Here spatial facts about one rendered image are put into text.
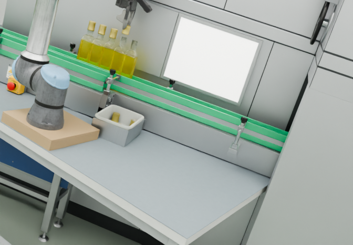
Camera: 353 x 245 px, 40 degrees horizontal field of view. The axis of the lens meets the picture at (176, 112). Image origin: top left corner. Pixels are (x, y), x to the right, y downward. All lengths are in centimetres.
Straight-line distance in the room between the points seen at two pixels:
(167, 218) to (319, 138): 76
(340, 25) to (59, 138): 118
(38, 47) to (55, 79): 17
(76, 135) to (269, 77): 98
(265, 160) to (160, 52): 75
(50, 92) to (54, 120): 12
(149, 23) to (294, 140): 93
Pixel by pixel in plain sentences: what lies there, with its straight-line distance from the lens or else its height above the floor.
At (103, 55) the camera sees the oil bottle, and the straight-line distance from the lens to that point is 242.
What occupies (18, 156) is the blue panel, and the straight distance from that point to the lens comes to 265.
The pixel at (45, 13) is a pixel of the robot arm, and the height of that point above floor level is 122.
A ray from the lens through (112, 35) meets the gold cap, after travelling 241.
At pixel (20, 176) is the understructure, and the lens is 304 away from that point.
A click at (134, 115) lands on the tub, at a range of 231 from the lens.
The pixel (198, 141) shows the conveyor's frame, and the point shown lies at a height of 80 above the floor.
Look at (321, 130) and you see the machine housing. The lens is 209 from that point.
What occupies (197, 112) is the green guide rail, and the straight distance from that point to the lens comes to 232.
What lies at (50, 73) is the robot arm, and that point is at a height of 102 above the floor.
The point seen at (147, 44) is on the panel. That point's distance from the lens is 249.
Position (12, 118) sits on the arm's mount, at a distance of 207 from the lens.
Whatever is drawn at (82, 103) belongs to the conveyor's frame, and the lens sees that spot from 237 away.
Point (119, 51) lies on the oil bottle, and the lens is 239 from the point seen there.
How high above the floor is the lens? 158
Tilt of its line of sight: 17 degrees down
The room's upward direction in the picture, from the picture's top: 18 degrees clockwise
